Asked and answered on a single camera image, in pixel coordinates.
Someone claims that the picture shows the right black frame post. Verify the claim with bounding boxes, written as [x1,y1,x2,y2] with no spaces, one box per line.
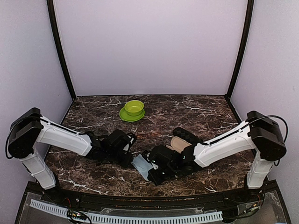
[225,0,255,101]

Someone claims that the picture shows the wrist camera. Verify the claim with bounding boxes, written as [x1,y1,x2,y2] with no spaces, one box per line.
[142,150,158,170]
[123,133,137,152]

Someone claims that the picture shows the white slotted cable duct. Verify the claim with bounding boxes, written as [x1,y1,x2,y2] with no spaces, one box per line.
[29,199,223,224]

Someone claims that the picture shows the light blue cloth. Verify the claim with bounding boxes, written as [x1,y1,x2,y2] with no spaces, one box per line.
[131,154,153,181]

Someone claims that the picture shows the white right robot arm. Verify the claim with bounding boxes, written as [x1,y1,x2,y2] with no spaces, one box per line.
[144,111,286,203]

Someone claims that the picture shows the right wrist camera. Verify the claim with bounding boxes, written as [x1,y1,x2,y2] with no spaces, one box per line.
[142,150,158,170]

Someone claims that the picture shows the left black frame post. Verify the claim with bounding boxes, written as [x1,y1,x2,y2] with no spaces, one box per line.
[46,0,77,100]

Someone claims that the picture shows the black checkered glasses case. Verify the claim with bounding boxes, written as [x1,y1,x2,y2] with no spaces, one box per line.
[172,127,203,145]

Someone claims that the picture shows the green plastic plate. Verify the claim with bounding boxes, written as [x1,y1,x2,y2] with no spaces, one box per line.
[119,107,145,122]

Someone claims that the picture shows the black frame post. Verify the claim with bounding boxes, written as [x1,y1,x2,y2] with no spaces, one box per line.
[46,0,77,100]
[225,0,255,101]

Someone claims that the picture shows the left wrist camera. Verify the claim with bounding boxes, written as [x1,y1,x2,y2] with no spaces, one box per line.
[123,133,137,152]

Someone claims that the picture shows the green plastic bowl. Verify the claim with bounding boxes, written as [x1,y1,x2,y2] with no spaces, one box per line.
[124,100,144,116]

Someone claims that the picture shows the pink translucent sunglasses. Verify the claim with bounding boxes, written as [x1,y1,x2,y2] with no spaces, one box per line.
[136,130,160,139]

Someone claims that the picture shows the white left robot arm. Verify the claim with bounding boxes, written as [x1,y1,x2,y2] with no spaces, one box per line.
[5,107,137,203]

